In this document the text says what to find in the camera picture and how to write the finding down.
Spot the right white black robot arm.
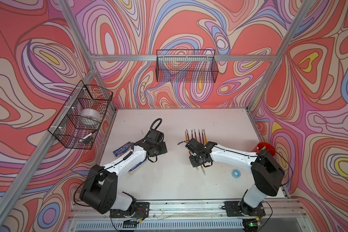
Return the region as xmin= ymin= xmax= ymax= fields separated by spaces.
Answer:
xmin=185 ymin=138 xmax=285 ymax=216

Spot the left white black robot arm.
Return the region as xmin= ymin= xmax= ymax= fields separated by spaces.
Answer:
xmin=79 ymin=129 xmax=167 ymax=217

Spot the blue treehouse paperback book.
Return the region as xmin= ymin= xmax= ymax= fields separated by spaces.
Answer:
xmin=109 ymin=142 xmax=146 ymax=176

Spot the blue tape roll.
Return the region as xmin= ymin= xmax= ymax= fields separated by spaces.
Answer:
xmin=231 ymin=169 xmax=241 ymax=178

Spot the small object in left basket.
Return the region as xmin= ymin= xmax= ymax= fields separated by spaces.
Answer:
xmin=79 ymin=133 xmax=93 ymax=145

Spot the red plastic cup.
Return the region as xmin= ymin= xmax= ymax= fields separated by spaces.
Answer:
xmin=251 ymin=142 xmax=276 ymax=157

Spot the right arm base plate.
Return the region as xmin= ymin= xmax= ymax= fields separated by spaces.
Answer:
xmin=221 ymin=201 xmax=266 ymax=218

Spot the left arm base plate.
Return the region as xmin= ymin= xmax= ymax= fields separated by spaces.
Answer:
xmin=110 ymin=202 xmax=150 ymax=219

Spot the grey duct tape roll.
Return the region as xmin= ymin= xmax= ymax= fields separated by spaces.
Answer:
xmin=79 ymin=109 xmax=101 ymax=127

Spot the black wire basket left wall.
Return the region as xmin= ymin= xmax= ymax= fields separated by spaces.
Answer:
xmin=48 ymin=81 xmax=113 ymax=150

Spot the black wire basket wall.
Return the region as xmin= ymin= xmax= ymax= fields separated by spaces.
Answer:
xmin=48 ymin=81 xmax=113 ymax=150
xmin=156 ymin=48 xmax=219 ymax=83

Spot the black wire basket back wall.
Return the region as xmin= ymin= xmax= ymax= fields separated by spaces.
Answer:
xmin=156 ymin=48 xmax=219 ymax=83

